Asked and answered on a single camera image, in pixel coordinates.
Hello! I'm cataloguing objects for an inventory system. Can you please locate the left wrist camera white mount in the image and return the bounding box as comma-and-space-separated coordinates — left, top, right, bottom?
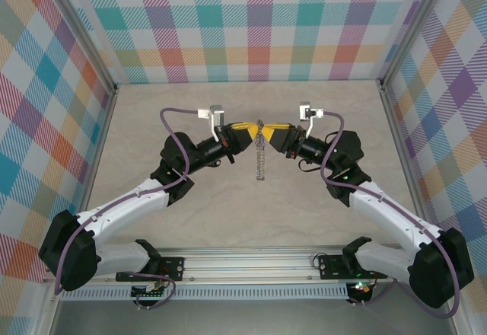
197, 103, 225, 142

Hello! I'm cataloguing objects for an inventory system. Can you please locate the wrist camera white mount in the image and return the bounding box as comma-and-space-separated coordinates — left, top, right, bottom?
197, 103, 225, 142
298, 101, 325, 138

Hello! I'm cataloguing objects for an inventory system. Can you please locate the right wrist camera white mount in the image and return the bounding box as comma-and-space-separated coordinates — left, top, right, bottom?
298, 101, 325, 138

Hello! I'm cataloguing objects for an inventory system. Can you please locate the aluminium side rail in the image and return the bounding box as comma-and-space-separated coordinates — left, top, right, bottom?
380, 81, 435, 250
74, 85, 119, 218

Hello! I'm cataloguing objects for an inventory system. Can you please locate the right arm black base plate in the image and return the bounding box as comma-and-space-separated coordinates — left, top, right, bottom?
317, 254, 389, 281

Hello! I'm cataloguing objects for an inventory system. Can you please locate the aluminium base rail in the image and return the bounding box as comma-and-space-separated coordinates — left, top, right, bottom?
41, 245, 460, 285

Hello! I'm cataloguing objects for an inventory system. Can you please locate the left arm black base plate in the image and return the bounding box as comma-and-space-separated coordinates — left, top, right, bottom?
116, 257, 186, 282

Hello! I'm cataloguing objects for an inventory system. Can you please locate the aluminium corner post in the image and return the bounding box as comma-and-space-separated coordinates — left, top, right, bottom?
379, 0, 457, 89
44, 0, 117, 92

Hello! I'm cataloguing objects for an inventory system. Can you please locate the white slotted cable duct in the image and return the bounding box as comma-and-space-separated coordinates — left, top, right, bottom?
60, 283, 349, 301

